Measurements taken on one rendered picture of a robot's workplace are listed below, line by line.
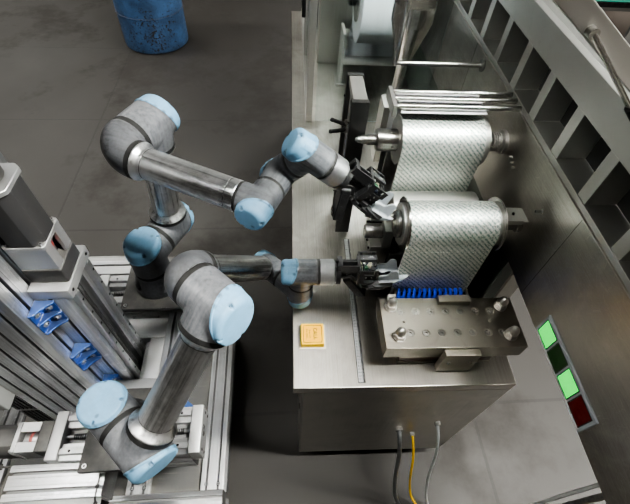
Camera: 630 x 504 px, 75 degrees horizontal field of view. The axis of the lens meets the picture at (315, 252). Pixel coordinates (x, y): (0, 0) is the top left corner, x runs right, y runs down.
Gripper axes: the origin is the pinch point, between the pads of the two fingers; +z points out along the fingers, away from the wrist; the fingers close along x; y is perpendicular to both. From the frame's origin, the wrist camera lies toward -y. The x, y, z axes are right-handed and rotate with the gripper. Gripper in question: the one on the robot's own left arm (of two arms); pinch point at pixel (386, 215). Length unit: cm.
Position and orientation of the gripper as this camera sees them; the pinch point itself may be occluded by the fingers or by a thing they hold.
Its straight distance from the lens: 112.3
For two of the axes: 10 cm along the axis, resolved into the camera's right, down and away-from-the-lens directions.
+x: -0.4, -7.9, 6.1
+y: 6.7, -4.7, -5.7
